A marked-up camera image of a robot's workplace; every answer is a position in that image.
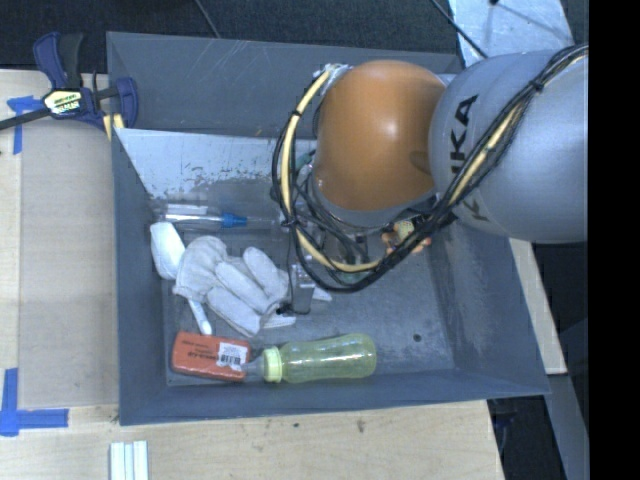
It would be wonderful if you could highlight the yellow-green clear baby bottle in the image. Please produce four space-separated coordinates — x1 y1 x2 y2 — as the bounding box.
243 332 379 385

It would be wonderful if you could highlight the clear syringe with blue cap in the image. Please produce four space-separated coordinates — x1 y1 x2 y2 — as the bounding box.
151 202 282 233

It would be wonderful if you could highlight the pale wood board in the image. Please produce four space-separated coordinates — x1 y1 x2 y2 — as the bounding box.
18 116 122 410

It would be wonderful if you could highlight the orange-red block with barcode label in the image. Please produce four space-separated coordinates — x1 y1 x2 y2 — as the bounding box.
170 330 252 383

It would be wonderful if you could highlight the grey metal bin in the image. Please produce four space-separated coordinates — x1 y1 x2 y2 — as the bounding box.
105 31 552 427

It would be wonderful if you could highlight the white fabric glove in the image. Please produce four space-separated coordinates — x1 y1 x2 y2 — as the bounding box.
172 234 292 338

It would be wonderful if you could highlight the white plastic scoop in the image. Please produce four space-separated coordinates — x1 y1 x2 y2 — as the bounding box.
149 221 214 337

